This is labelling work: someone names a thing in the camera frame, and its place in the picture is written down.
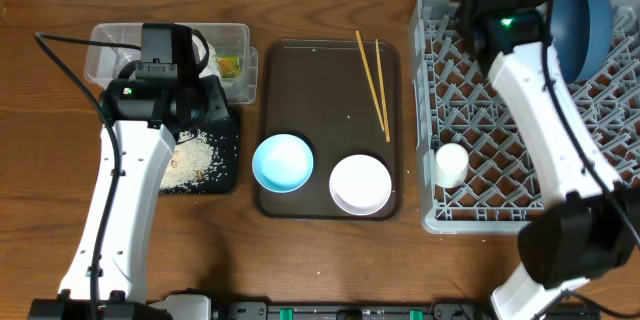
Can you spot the white tissue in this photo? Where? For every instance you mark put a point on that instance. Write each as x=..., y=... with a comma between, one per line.
x=205, y=52

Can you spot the clear plastic bin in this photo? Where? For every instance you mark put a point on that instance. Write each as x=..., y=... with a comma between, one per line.
x=228, y=39

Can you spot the black waste tray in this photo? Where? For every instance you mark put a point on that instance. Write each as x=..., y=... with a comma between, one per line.
x=227, y=133

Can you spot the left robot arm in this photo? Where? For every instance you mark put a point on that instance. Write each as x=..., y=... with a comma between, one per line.
x=143, y=112

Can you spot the wooden chopstick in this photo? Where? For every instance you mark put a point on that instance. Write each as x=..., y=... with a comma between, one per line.
x=382, y=92
x=369, y=78

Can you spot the light blue bowl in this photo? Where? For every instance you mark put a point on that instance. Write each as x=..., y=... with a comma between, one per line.
x=282, y=163

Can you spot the white paper cup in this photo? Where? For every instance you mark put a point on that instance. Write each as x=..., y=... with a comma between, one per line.
x=451, y=165

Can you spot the white pink bowl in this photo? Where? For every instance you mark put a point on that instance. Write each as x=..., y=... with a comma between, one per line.
x=360, y=185

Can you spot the grey dishwasher rack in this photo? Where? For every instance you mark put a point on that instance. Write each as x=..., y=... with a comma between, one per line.
x=455, y=104

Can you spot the wooden chopstick right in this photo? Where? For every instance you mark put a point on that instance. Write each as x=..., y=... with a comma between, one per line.
x=382, y=92

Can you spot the dark blue plate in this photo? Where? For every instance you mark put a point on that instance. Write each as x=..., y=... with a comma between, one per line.
x=582, y=31

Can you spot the brown serving tray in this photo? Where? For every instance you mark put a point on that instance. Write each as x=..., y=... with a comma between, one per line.
x=318, y=90

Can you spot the wooden chopstick left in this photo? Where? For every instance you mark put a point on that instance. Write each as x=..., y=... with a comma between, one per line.
x=369, y=78

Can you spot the yellow green snack wrapper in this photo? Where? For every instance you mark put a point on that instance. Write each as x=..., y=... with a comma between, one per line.
x=229, y=66

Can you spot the pile of rice scraps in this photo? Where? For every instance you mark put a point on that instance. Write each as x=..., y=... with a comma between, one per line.
x=196, y=166

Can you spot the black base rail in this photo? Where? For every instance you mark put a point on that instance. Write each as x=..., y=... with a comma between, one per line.
x=439, y=311

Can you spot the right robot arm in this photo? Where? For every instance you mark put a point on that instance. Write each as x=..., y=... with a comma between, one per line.
x=530, y=51

